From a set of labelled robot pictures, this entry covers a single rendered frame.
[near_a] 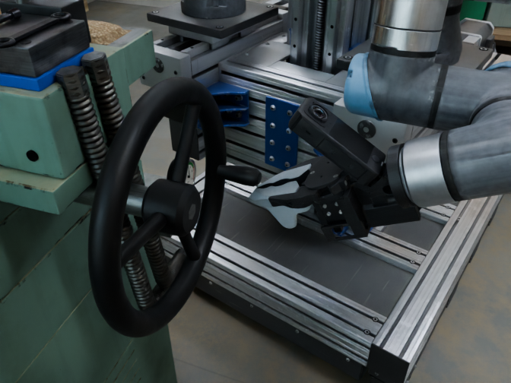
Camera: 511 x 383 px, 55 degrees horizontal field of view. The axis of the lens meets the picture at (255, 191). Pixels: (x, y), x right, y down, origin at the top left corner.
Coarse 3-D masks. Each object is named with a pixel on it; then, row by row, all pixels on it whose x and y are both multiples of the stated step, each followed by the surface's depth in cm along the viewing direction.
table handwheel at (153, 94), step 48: (144, 96) 46; (192, 96) 52; (144, 144) 44; (96, 192) 42; (144, 192) 55; (192, 192) 54; (96, 240) 42; (144, 240) 49; (192, 240) 61; (96, 288) 43; (192, 288) 63; (144, 336) 53
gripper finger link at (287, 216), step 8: (288, 184) 60; (296, 184) 59; (256, 192) 63; (264, 192) 62; (272, 192) 60; (280, 192) 59; (288, 192) 58; (256, 200) 62; (264, 200) 61; (272, 208) 62; (280, 208) 62; (288, 208) 61; (304, 208) 60; (280, 216) 62; (288, 216) 62; (296, 216) 62; (288, 224) 63; (296, 224) 62
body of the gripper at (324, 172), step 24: (312, 168) 60; (336, 168) 57; (384, 168) 55; (336, 192) 55; (360, 192) 56; (384, 192) 55; (336, 216) 58; (360, 216) 56; (384, 216) 56; (408, 216) 55; (336, 240) 59
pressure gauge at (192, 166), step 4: (192, 160) 87; (172, 164) 85; (192, 164) 88; (172, 168) 85; (188, 168) 86; (192, 168) 88; (168, 172) 85; (188, 172) 87; (192, 172) 89; (168, 176) 85; (192, 176) 89; (188, 180) 87; (192, 180) 89; (192, 184) 89
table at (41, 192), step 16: (144, 32) 77; (128, 48) 72; (144, 48) 77; (128, 64) 73; (144, 64) 78; (128, 80) 74; (0, 176) 50; (16, 176) 50; (32, 176) 50; (48, 176) 50; (80, 176) 51; (0, 192) 50; (16, 192) 49; (32, 192) 48; (48, 192) 48; (64, 192) 49; (80, 192) 52; (32, 208) 50; (48, 208) 49; (64, 208) 50
